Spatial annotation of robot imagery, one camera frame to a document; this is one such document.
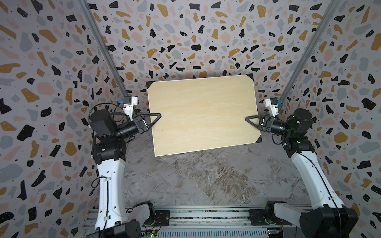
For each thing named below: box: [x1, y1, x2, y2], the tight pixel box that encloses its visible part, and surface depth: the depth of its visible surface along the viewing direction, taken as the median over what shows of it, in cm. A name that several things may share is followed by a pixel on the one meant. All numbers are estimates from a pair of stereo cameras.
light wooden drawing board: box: [146, 73, 263, 158], surface depth 60 cm
